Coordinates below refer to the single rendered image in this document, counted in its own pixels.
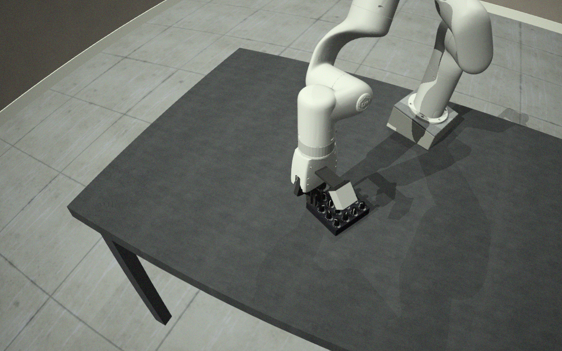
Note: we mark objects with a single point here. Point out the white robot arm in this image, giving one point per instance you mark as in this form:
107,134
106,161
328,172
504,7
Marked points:
330,95

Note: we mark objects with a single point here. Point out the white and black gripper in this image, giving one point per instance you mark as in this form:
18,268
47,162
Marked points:
303,174

